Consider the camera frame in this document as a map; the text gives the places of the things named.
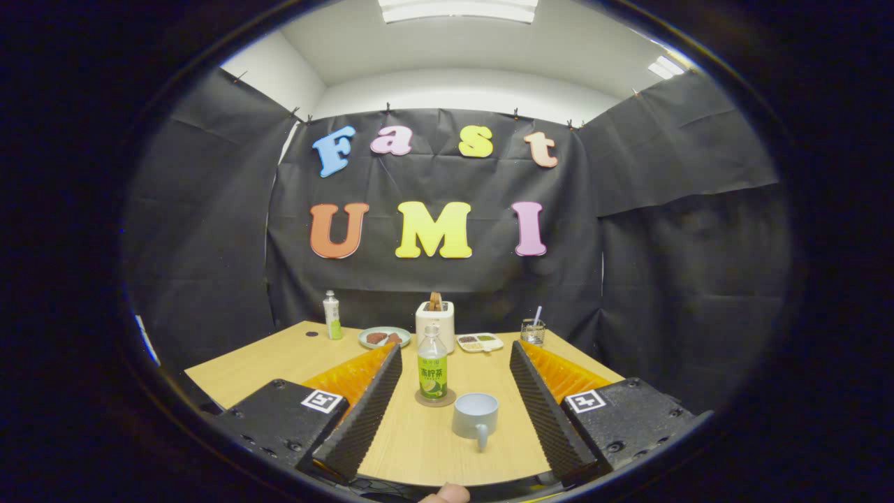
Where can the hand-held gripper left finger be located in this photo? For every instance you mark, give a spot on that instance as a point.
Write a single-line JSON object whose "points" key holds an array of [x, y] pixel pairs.
{"points": [[363, 412]]}

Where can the small ceiling light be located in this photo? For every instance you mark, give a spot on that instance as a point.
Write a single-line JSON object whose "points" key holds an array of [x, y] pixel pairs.
{"points": [[667, 67]]}

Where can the small white green bottle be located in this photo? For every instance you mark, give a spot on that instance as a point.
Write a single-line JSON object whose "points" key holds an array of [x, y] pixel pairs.
{"points": [[333, 318]]}

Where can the brown toast slice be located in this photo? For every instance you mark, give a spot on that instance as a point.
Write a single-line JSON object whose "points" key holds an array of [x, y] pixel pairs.
{"points": [[435, 300]]}

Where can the white toaster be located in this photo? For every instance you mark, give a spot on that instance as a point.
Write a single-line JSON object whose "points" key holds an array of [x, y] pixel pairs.
{"points": [[440, 323]]}

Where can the white divided snack tray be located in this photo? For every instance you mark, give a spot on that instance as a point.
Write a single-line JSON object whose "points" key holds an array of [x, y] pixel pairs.
{"points": [[480, 342]]}

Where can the pale blue cup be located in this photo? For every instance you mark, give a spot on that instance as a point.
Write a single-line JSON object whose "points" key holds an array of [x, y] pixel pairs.
{"points": [[475, 416]]}

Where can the wooden table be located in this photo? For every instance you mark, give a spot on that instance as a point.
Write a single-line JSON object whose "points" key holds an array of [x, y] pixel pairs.
{"points": [[405, 447]]}

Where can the pale green plate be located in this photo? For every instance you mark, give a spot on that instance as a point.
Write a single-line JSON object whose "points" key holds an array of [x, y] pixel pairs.
{"points": [[370, 345]]}

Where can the clear glass tumbler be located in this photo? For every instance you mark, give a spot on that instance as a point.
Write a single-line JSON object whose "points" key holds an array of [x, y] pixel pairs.
{"points": [[532, 335]]}

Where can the round brown coaster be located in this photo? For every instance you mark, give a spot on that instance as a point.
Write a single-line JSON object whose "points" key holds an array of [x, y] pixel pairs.
{"points": [[450, 399]]}

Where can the green label juice bottle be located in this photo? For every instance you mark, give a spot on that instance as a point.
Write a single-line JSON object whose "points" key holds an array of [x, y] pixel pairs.
{"points": [[432, 374]]}

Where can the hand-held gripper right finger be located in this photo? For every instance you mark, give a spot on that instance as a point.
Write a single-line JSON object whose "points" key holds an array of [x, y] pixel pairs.
{"points": [[548, 412]]}

